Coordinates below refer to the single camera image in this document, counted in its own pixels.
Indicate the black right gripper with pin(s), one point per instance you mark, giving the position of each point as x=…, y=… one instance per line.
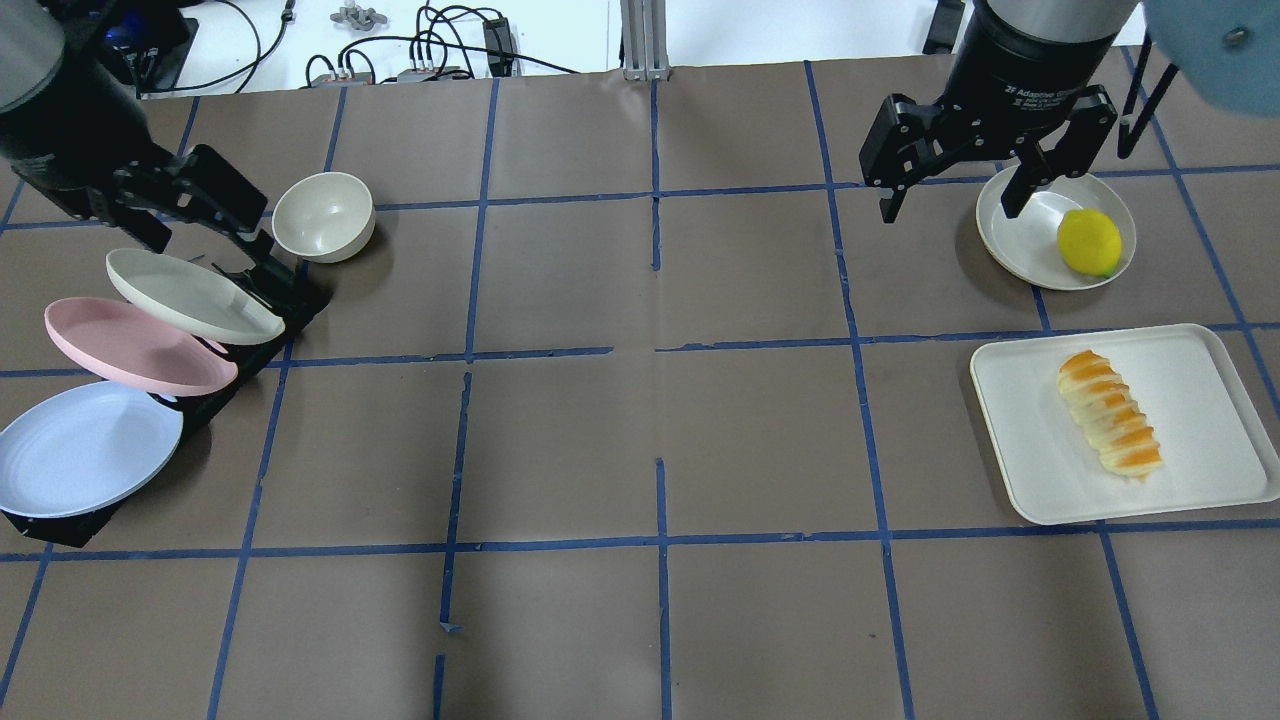
x=1030, y=62

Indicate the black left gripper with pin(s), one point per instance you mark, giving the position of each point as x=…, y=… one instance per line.
x=72, y=152

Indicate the blue plate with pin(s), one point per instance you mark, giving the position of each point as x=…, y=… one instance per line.
x=85, y=449

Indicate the striped bread loaf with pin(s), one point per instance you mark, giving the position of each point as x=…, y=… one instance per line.
x=1102, y=406

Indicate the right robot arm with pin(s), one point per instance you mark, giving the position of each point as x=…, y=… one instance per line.
x=1226, y=49

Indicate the cream lemon plate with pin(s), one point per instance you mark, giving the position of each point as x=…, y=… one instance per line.
x=1028, y=245

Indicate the pink plate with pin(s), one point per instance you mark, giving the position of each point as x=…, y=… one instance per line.
x=123, y=344

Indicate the black plate rack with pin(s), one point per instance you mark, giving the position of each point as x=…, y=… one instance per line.
x=287, y=295

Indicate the yellow lemon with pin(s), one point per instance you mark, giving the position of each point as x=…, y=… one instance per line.
x=1089, y=242

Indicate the cream bowl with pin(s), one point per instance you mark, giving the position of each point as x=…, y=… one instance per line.
x=327, y=218

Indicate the black device on stand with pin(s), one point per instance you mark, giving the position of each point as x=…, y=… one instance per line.
x=143, y=44

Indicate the grey metal fitting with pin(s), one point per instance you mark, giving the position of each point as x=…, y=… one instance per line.
x=357, y=17

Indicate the grey usb hub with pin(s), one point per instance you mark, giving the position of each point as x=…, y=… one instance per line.
x=346, y=78

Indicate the black power adapter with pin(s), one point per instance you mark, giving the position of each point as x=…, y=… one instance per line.
x=500, y=47

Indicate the white rectangular tray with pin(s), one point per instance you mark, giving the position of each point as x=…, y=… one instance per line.
x=1215, y=447

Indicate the aluminium frame post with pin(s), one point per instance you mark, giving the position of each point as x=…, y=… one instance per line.
x=644, y=41

